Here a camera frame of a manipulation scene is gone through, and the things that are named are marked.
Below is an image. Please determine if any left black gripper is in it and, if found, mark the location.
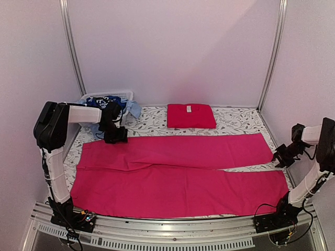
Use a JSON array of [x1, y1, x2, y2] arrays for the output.
[[100, 122, 128, 143]]

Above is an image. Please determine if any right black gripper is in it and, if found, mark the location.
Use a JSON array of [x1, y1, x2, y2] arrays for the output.
[[273, 143, 306, 168]]

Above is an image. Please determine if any pink garment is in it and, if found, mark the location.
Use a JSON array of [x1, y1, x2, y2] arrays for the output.
[[71, 134, 288, 219]]

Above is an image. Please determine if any red t-shirt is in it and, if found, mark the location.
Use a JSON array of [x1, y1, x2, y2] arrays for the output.
[[167, 104, 217, 129]]

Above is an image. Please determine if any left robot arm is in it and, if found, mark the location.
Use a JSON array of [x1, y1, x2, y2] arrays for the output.
[[33, 101, 128, 205]]

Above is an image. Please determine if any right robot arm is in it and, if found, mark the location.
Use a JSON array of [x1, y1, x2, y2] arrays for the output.
[[273, 117, 334, 209]]

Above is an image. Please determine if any white plastic laundry basket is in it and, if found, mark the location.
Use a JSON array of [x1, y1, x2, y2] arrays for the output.
[[78, 90, 134, 126]]

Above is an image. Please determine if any light blue cloth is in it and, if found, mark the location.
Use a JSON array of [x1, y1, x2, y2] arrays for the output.
[[79, 98, 142, 139]]

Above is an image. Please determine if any dark blue garment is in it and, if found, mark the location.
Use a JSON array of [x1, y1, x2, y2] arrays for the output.
[[85, 96, 127, 109]]

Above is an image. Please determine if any floral tablecloth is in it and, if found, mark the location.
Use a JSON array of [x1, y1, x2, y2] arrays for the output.
[[64, 107, 283, 214]]

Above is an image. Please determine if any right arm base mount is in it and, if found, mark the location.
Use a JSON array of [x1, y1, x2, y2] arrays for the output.
[[253, 196, 302, 233]]

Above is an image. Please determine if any right aluminium frame post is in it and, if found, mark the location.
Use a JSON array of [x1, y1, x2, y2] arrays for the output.
[[256, 0, 288, 113]]

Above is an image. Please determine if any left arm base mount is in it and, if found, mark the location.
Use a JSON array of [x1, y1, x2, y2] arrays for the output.
[[48, 197, 96, 233]]

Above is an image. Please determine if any front aluminium rail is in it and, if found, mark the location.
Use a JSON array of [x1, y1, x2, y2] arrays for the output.
[[23, 202, 329, 250]]

